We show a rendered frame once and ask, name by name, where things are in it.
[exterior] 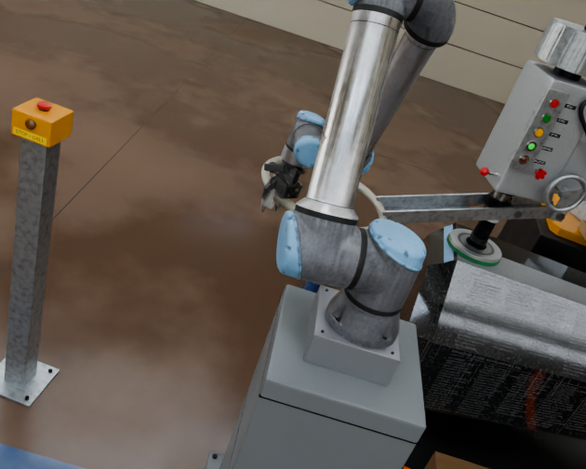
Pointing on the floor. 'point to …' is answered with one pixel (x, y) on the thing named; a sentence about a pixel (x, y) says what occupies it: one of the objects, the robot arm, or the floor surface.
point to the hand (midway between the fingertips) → (269, 207)
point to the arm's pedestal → (323, 406)
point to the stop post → (31, 252)
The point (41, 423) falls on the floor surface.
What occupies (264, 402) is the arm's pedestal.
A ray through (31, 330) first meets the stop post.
